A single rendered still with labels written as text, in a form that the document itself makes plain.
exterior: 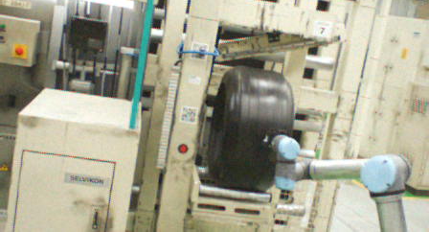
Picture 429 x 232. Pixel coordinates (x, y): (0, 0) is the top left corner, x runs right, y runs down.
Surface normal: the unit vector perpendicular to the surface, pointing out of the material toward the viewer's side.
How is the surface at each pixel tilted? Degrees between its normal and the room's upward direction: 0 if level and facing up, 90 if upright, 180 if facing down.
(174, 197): 90
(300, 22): 90
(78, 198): 90
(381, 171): 83
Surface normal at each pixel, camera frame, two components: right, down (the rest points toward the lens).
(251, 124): 0.15, -0.09
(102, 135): 0.11, 0.18
